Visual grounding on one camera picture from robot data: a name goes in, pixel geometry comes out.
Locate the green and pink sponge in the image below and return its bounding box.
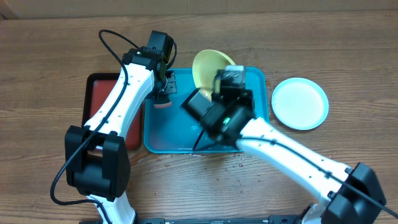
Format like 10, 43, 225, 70
154, 94, 172, 109

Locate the green plate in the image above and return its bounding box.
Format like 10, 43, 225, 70
192, 49, 236, 100

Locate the light blue plate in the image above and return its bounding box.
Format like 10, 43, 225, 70
273, 78, 330, 131

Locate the white plate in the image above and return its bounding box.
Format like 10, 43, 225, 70
271, 93, 277, 118

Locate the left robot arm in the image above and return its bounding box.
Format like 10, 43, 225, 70
50, 30, 177, 223

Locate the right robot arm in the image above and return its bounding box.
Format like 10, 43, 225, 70
182, 65, 388, 224

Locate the teal plastic tray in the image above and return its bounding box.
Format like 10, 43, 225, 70
142, 67, 271, 154

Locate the black and red tray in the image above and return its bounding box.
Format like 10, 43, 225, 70
81, 73, 144, 151

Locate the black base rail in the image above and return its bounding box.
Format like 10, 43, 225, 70
79, 214, 312, 224

